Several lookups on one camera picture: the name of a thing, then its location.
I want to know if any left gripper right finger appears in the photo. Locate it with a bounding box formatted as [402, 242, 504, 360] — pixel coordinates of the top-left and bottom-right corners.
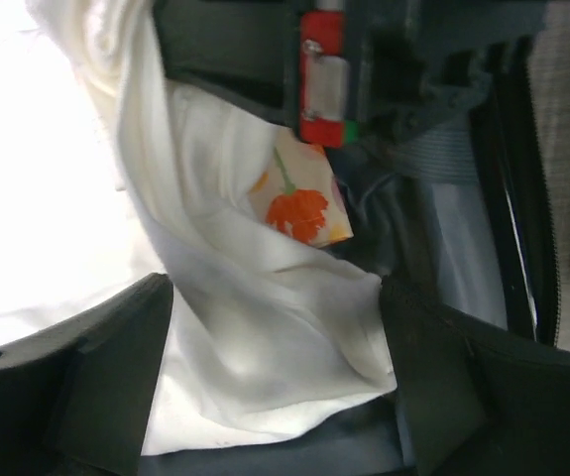
[380, 277, 570, 475]

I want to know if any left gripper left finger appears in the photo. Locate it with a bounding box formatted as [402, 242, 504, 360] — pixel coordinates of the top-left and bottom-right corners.
[0, 274, 173, 475]

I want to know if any white garment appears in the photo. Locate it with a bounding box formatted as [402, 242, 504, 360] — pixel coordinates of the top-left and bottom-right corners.
[0, 1, 397, 456]

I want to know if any orange floral cloth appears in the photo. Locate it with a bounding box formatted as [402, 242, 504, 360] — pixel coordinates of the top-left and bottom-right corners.
[249, 128, 353, 248]

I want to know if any black white space suitcase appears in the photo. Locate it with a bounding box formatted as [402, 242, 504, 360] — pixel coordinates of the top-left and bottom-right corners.
[139, 1, 560, 475]

